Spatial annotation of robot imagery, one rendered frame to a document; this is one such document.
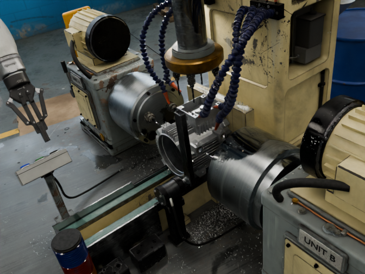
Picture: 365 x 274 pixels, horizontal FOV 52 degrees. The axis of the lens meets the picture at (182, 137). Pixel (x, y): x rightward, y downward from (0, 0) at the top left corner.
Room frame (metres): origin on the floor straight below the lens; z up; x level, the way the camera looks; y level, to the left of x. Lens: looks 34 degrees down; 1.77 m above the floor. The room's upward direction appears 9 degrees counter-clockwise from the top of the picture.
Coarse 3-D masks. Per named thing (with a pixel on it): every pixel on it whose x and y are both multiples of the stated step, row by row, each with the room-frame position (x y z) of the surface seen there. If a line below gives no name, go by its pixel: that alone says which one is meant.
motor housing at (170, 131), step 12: (168, 132) 1.01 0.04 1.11; (192, 132) 1.02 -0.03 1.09; (204, 132) 1.03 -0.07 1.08; (228, 132) 1.04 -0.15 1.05; (156, 144) 1.09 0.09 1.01; (168, 144) 1.09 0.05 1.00; (204, 144) 0.98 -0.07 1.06; (216, 144) 1.01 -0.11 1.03; (168, 156) 1.07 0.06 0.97; (180, 156) 1.08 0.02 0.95; (192, 156) 0.95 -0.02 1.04; (204, 156) 0.97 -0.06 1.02; (180, 168) 1.03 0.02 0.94
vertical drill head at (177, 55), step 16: (176, 0) 1.05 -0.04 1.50; (192, 0) 1.04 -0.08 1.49; (176, 16) 1.06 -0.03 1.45; (192, 16) 1.04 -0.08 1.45; (176, 32) 1.08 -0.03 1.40; (192, 32) 1.04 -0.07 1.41; (176, 48) 1.07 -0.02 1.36; (192, 48) 1.04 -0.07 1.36; (208, 48) 1.04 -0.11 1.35; (176, 64) 1.02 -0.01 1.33; (192, 64) 1.00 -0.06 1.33; (208, 64) 1.00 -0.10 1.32; (176, 80) 1.09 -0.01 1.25; (192, 80) 1.02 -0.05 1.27; (192, 96) 1.03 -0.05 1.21
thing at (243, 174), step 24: (240, 144) 0.82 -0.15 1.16; (264, 144) 0.80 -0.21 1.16; (288, 144) 0.80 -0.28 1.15; (216, 168) 0.80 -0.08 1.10; (240, 168) 0.75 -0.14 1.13; (264, 168) 0.72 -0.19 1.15; (288, 168) 0.72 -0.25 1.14; (216, 192) 0.78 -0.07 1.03; (240, 192) 0.71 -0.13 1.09; (240, 216) 0.71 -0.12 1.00
